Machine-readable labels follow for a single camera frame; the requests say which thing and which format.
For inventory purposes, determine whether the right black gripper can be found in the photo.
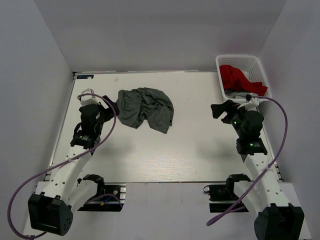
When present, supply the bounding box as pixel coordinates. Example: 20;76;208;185
211;99;252;138

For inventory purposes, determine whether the dark grey t shirt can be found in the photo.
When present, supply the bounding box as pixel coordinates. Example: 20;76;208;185
116;87;174;134

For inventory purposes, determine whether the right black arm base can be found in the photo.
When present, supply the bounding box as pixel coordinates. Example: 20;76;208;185
203;184;238;213

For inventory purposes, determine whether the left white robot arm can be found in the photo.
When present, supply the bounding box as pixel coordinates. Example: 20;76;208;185
28;93;119;236

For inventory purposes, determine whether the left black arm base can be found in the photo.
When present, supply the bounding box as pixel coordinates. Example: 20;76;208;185
78;183;126;212

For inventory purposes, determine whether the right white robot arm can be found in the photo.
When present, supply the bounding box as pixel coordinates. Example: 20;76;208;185
206;97;305;240

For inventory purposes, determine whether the light grey t shirt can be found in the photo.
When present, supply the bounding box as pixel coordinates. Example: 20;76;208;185
224;89;250;99

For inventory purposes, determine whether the red t shirt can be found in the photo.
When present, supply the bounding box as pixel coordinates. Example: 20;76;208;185
219;64;268;96

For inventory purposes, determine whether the blue table label sticker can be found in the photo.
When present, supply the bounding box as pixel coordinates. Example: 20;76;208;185
76;74;94;80

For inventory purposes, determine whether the white plastic laundry basket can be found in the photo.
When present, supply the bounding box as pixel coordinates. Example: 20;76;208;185
215;54;272;104

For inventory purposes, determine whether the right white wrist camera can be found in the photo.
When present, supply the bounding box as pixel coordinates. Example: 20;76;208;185
237;93;260;111

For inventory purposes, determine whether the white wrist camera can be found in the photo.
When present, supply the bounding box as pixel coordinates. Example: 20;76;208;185
237;93;260;111
77;88;100;107

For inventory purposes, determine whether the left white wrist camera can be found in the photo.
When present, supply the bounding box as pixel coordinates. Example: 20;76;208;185
77;88;100;107

